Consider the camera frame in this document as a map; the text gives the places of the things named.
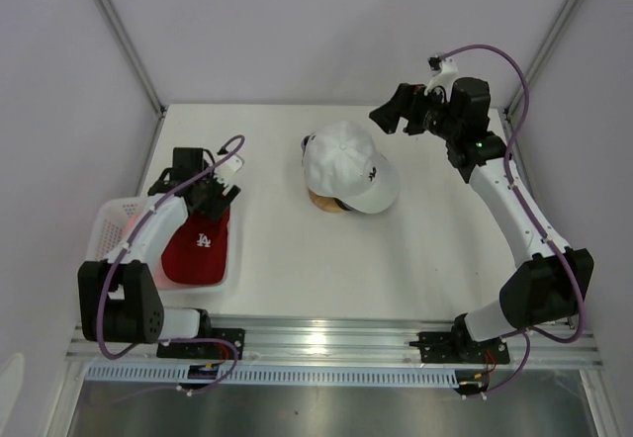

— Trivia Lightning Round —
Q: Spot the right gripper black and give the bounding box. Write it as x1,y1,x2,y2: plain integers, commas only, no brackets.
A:
369,83,461,142

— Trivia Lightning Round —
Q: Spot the red LA baseball cap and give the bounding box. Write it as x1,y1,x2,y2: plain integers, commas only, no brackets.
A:
161,210,230,287

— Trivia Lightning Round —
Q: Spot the white baseball cap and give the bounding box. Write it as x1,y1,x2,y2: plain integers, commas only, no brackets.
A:
302,121,400,215

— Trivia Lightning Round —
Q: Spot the black baseball cap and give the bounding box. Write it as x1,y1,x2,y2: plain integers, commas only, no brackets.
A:
334,198,357,212

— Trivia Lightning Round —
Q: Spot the lilac baseball cap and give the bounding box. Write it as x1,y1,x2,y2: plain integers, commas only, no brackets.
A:
301,135,312,153

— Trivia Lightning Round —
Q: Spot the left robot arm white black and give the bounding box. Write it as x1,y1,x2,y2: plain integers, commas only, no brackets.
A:
77,147,243,359

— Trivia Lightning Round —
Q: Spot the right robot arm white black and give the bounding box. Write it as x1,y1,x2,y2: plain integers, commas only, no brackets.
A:
369,77,594,362

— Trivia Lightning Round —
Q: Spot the pink baseball cap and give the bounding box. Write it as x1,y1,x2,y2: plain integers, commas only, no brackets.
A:
123,213,168,290

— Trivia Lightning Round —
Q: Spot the white plastic bin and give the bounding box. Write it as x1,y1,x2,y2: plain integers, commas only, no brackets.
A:
86,197,240,294

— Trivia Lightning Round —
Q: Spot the wooden hat stand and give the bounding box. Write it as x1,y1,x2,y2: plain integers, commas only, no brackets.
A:
308,189,347,214

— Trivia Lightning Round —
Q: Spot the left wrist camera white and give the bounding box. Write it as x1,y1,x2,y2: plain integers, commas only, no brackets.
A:
213,154,244,188

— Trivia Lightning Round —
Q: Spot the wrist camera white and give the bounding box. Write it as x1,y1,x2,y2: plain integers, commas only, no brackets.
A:
213,154,244,188
425,54,459,100

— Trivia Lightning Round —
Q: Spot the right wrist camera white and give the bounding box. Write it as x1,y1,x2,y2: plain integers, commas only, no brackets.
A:
425,54,459,100

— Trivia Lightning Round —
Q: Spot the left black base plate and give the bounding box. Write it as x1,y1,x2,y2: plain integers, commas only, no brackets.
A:
156,328,246,361

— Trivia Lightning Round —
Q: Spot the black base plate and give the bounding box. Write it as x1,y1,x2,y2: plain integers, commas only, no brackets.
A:
408,331,510,365
156,328,246,361

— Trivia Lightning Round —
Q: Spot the aluminium mounting rail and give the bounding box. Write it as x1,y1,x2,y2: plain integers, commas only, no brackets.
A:
65,315,604,371

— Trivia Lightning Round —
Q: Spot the left aluminium corner post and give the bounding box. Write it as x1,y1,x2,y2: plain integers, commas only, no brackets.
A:
93,0,165,118

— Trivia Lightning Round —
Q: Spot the aluminium corner post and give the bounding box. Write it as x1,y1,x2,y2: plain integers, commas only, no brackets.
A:
93,0,165,118
504,0,605,117

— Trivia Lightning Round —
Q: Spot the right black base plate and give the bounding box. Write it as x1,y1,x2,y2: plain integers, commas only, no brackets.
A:
408,331,510,365

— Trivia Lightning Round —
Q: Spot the white slotted cable duct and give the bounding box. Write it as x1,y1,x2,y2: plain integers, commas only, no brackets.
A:
86,363,459,389

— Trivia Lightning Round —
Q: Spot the right aluminium corner post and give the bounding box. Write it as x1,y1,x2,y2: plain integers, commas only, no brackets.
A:
504,0,605,117

